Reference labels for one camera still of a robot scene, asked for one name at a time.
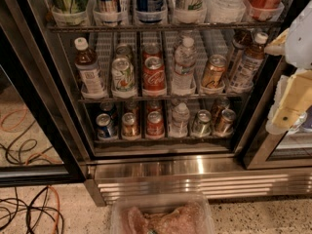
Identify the white green can middle rear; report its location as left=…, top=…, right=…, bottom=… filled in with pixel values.
left=115, top=43, right=133, bottom=61

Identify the orange cable on floor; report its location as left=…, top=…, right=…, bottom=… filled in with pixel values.
left=45, top=184, right=61, bottom=234

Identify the red coca-cola can middle rear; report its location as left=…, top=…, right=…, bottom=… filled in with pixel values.
left=142, top=43, right=162, bottom=60

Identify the blue pepsi can front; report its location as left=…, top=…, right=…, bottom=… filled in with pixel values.
left=96, top=113, right=117, bottom=140

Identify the gold can middle shelf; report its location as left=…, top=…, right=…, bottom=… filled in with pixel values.
left=201, top=55, right=226, bottom=89

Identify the water bottle middle front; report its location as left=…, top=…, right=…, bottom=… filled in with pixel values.
left=172, top=36, right=197, bottom=95

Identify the glass fridge door left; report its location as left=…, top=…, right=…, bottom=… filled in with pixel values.
left=0, top=0, right=87, bottom=186

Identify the black cable on floor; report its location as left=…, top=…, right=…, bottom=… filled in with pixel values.
left=0, top=185, right=65, bottom=234

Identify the water bottle top shelf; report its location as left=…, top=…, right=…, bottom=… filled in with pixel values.
left=209, top=0, right=246, bottom=23

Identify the clear plastic food container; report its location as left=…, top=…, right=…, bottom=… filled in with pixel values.
left=110, top=192, right=215, bottom=234

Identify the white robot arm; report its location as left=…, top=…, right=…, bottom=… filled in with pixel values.
left=265, top=1, right=312, bottom=135

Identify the blue pepsi can rear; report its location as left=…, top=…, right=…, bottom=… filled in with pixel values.
left=99, top=102, right=118, bottom=124

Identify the white green can middle front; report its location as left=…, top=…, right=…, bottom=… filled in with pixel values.
left=111, top=58, right=135, bottom=92

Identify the water bottle shelf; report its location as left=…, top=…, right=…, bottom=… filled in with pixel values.
left=209, top=0, right=246, bottom=23
left=170, top=102, right=190, bottom=137

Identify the tea bottle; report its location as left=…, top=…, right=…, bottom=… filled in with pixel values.
left=227, top=29, right=253, bottom=77
left=74, top=37, right=105, bottom=95
left=229, top=32, right=268, bottom=93

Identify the red coke can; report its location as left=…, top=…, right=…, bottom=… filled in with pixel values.
left=146, top=100, right=162, bottom=113
left=146, top=111, right=164, bottom=137

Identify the glass fridge door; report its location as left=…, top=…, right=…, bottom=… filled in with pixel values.
left=0, top=0, right=87, bottom=186
left=235, top=56, right=312, bottom=170

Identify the green silver can bottom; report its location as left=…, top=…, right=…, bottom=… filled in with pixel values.
left=191, top=109, right=212, bottom=137

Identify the tea bottle middle right front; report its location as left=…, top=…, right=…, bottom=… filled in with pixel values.
left=229, top=32, right=268, bottom=93

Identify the blue pepsi can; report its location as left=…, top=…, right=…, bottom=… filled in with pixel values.
left=96, top=113, right=117, bottom=140
left=99, top=102, right=118, bottom=124

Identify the water bottle bottom shelf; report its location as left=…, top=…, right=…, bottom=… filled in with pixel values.
left=170, top=102, right=190, bottom=137

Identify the red coke can bottom rear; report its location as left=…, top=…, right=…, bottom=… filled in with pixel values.
left=146, top=100, right=162, bottom=113

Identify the water bottle middle rear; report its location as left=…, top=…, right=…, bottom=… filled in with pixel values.
left=174, top=30, right=196, bottom=54

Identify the gold can bottom right rear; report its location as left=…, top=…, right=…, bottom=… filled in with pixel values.
left=211, top=97, right=230, bottom=124

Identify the steel fridge base grille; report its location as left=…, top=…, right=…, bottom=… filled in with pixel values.
left=85, top=155, right=312, bottom=207

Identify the tea bottle middle right rear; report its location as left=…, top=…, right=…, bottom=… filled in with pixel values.
left=227, top=29, right=253, bottom=77

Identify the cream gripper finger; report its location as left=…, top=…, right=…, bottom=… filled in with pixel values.
left=264, top=29, right=289, bottom=56
left=272, top=70, right=312, bottom=130

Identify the white green can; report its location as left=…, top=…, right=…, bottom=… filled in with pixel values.
left=111, top=58, right=135, bottom=92
left=115, top=43, right=133, bottom=61

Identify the tea bottle middle left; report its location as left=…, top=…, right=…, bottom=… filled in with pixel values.
left=74, top=37, right=105, bottom=95

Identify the red coca-cola can middle front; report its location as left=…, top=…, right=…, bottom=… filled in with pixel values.
left=142, top=57, right=165, bottom=92

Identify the red coca-cola can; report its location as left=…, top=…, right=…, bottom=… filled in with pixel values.
left=142, top=57, right=165, bottom=92
left=142, top=43, right=162, bottom=60

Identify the red coke can bottom front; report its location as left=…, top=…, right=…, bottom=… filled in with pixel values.
left=146, top=111, right=164, bottom=137

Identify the glass fridge door right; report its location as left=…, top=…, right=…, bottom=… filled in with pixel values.
left=235, top=56, right=312, bottom=170

